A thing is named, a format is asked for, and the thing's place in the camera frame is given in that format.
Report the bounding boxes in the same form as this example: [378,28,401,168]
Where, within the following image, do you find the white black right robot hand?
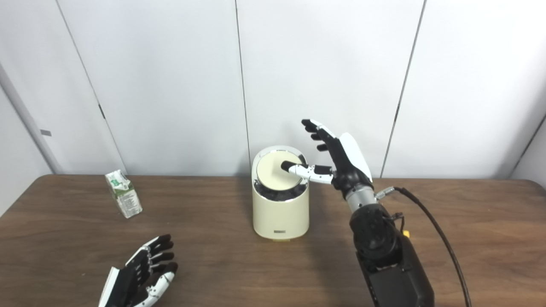
[282,119,374,199]

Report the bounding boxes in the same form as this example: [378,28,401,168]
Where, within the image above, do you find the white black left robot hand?
[98,234,179,307]

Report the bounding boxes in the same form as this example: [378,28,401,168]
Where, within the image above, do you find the round cream bin lid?
[257,152,304,191]

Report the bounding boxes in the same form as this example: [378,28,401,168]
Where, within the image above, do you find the green white milk carton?
[105,170,143,219]

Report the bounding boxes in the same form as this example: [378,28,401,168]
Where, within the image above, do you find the cream-colored bin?
[252,145,310,242]

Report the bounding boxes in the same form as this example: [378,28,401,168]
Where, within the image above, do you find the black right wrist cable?
[375,186,472,307]

